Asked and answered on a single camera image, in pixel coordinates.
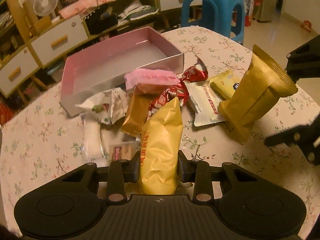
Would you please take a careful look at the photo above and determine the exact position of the clear biscuit packet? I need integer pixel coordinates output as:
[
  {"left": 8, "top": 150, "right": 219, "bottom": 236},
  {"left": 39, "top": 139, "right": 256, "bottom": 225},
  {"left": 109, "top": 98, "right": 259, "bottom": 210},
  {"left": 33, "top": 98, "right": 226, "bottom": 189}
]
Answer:
[{"left": 109, "top": 141, "right": 139, "bottom": 161}]

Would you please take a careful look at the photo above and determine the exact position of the yellow lotus chip packet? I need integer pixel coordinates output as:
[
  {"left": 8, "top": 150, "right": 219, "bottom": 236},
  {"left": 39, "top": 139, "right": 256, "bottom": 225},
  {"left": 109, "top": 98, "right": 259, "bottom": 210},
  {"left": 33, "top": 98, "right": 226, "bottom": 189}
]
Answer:
[{"left": 218, "top": 44, "right": 298, "bottom": 144}]

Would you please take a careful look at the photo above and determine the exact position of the large yellow snack bag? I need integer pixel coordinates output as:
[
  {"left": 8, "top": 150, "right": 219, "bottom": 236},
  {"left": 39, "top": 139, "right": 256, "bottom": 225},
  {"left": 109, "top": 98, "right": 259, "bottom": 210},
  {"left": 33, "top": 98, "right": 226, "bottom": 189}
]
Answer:
[{"left": 139, "top": 98, "right": 183, "bottom": 195}]

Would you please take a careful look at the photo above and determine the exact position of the gold foil snack bar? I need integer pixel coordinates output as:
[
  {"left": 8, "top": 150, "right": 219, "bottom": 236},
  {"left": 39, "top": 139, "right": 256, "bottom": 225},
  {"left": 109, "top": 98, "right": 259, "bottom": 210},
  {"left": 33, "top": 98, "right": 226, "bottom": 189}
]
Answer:
[{"left": 120, "top": 91, "right": 159, "bottom": 137}]

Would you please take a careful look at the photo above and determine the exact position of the white green snack packet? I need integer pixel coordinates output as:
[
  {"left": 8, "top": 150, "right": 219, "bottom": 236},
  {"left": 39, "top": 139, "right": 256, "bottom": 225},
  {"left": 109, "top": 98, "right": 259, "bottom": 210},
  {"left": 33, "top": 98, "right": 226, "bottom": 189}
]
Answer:
[{"left": 75, "top": 87, "right": 129, "bottom": 125}]

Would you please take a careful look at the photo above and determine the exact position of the white red-label snack packet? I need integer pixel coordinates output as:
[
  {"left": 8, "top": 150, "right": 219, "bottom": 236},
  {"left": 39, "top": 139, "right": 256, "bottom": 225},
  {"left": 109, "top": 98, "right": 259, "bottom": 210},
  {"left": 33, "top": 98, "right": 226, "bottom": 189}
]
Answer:
[{"left": 185, "top": 81, "right": 225, "bottom": 127}]

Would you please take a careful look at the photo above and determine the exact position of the yellow blue-label snack packet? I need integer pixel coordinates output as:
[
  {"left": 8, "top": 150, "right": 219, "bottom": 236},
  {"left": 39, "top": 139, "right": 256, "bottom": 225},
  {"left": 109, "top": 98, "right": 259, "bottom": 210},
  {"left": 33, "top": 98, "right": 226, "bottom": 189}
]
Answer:
[{"left": 209, "top": 70, "right": 241, "bottom": 100}]

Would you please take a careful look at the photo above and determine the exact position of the red candy packet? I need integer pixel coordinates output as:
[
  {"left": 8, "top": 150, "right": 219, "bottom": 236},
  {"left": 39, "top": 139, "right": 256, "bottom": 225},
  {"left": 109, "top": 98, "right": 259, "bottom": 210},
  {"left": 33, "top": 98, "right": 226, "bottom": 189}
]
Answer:
[
  {"left": 148, "top": 81, "right": 189, "bottom": 118},
  {"left": 180, "top": 57, "right": 208, "bottom": 82}
]

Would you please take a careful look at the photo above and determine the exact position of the pink wafer packet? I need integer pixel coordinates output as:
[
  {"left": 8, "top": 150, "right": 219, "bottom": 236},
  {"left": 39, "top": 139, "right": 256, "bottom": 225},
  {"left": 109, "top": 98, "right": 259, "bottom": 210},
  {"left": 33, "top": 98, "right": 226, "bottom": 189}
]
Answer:
[{"left": 124, "top": 68, "right": 180, "bottom": 95}]

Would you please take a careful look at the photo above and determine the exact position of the pink silver cardboard box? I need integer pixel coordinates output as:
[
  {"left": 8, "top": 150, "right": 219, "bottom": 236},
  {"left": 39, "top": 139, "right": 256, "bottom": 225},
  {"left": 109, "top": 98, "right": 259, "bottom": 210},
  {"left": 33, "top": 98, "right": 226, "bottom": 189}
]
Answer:
[{"left": 60, "top": 27, "right": 184, "bottom": 117}]

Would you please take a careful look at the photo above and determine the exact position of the blue plastic stool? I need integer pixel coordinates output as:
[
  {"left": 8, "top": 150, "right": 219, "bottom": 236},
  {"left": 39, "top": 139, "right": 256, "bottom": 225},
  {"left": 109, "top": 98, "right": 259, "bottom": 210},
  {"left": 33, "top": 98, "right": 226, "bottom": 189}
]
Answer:
[{"left": 181, "top": 0, "right": 245, "bottom": 44}]

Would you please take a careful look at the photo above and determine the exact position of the white drawer cabinet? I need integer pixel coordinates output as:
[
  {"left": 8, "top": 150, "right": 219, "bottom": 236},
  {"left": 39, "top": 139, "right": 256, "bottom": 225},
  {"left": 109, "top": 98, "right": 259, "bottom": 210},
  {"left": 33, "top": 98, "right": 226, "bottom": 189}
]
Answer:
[{"left": 29, "top": 15, "right": 89, "bottom": 68}]

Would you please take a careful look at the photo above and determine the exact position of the wooden shelf cabinet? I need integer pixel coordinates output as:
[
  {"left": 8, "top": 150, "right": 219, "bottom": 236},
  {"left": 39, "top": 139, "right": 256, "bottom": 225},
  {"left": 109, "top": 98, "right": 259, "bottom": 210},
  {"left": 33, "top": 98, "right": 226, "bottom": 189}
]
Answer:
[{"left": 0, "top": 46, "right": 40, "bottom": 98}]

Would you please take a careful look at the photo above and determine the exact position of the long low wooden sideboard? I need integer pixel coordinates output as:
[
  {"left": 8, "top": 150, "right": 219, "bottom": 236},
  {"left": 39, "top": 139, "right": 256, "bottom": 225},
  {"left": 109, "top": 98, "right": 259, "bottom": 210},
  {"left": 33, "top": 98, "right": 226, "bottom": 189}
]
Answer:
[{"left": 83, "top": 0, "right": 183, "bottom": 37}]

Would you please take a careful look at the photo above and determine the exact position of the small white desk fan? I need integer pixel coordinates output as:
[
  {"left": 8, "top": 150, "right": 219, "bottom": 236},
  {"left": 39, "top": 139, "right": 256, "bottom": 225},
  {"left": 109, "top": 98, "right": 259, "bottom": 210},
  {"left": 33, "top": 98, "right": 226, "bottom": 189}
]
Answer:
[{"left": 33, "top": 0, "right": 58, "bottom": 18}]

